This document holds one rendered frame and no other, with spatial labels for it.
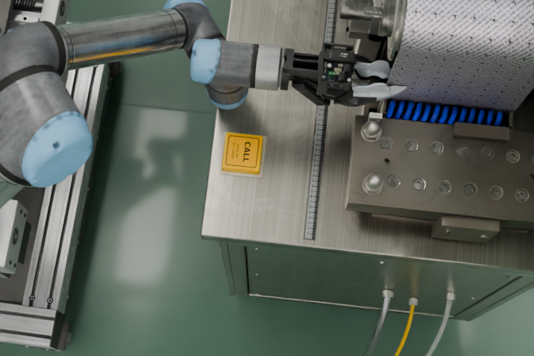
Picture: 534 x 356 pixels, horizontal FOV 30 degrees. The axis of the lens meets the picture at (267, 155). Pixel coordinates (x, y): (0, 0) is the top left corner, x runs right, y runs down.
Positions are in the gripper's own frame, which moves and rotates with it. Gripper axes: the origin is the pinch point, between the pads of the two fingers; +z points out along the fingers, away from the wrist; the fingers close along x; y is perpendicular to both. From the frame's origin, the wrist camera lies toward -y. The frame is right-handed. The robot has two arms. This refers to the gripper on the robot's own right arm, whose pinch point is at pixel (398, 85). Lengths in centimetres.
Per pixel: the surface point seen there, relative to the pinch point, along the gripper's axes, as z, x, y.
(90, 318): -66, -35, -109
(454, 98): 10.1, -0.3, -3.2
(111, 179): -66, 4, -109
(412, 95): 2.9, -0.3, -3.8
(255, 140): -23.9, -7.6, -16.7
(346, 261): -4.0, -25.7, -32.2
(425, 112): 5.6, -2.7, -5.0
